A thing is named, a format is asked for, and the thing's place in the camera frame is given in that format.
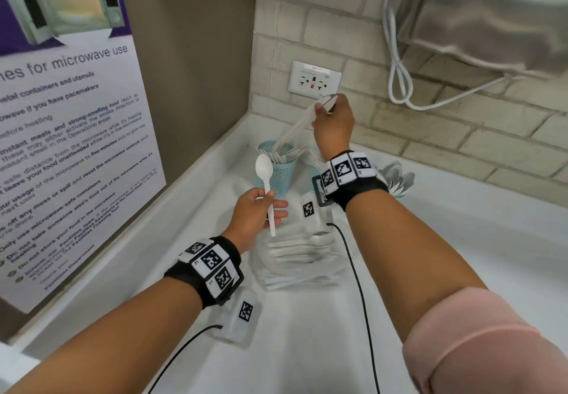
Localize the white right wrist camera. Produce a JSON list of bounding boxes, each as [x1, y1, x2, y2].
[[301, 192, 334, 235]]

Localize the person's right forearm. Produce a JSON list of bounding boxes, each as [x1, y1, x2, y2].
[[344, 192, 489, 344]]

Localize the person's right hand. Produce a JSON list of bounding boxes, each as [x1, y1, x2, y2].
[[312, 94, 356, 163]]

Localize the clear plastic bag of cutlery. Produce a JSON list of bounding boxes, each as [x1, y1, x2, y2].
[[255, 229, 351, 292]]

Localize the white cutlery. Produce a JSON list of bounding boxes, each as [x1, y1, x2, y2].
[[275, 94, 339, 150]]

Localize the teal mesh cup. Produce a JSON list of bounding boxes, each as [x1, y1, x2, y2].
[[255, 140, 297, 194]]

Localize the black right camera cable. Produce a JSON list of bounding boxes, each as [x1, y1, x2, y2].
[[326, 223, 382, 394]]

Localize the grey wall-mounted appliance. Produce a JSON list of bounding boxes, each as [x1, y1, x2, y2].
[[399, 0, 568, 80]]

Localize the white printed notice poster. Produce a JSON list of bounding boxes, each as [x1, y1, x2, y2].
[[0, 0, 167, 315]]

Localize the black left wrist band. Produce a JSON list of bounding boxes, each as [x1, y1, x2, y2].
[[164, 236, 245, 310]]

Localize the black left camera cable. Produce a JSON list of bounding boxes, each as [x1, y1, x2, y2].
[[146, 325, 224, 394]]

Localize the white wall power outlet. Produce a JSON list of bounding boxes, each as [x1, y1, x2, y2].
[[287, 60, 343, 100]]

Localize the white plastic spoon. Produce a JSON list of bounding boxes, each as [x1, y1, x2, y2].
[[255, 154, 277, 237]]

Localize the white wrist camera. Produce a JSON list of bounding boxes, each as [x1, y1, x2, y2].
[[224, 289, 263, 346], [301, 192, 334, 235]]

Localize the black wrist band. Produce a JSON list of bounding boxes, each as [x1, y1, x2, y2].
[[312, 150, 391, 213], [164, 236, 245, 310]]

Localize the white power cable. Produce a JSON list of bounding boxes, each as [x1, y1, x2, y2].
[[382, 0, 509, 111]]

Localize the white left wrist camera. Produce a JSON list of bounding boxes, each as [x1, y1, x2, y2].
[[224, 289, 263, 346]]

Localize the person's left forearm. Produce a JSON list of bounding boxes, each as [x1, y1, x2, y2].
[[4, 276, 204, 394]]

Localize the person's pink right sleeve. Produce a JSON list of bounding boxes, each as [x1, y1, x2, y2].
[[401, 287, 568, 394]]

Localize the black right wrist band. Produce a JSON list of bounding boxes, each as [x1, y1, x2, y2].
[[312, 150, 391, 213]]

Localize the person's left hand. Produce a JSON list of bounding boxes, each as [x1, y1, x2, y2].
[[221, 187, 289, 255]]

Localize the bunch of white plastic knives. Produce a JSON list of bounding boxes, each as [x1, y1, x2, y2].
[[255, 139, 311, 164]]

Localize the black camera cable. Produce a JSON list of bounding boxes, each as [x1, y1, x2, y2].
[[326, 223, 382, 394], [146, 325, 224, 394]]

